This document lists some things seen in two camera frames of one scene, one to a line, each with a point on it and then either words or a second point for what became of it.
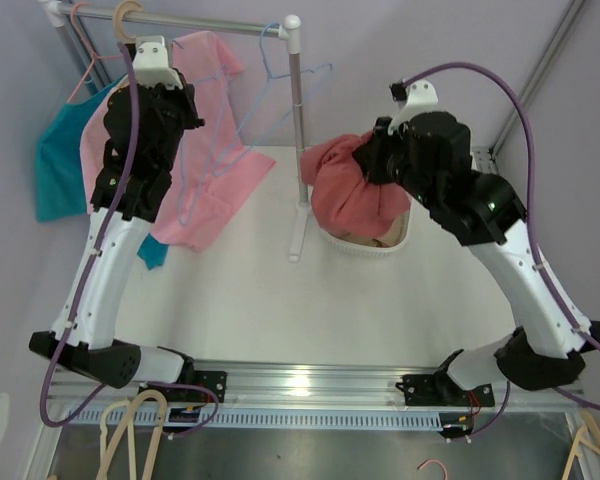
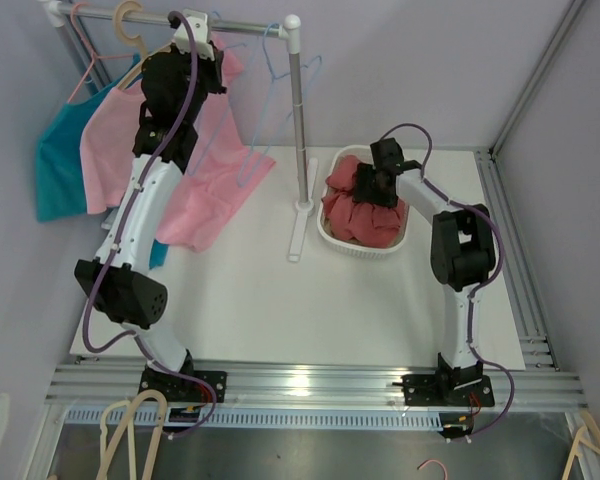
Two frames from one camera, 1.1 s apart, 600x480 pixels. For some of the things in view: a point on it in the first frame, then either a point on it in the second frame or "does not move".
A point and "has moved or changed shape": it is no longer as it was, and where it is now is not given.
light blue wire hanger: (227, 71) → (193, 170)
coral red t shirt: (343, 198) has moved or changed shape
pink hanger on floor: (437, 461) does not move
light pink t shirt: (212, 172) does not move
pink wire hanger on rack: (94, 55) does not move
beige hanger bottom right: (576, 446) does not move
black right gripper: (370, 156) → (364, 174)
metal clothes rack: (290, 31) does not move
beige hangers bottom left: (104, 433) does not move
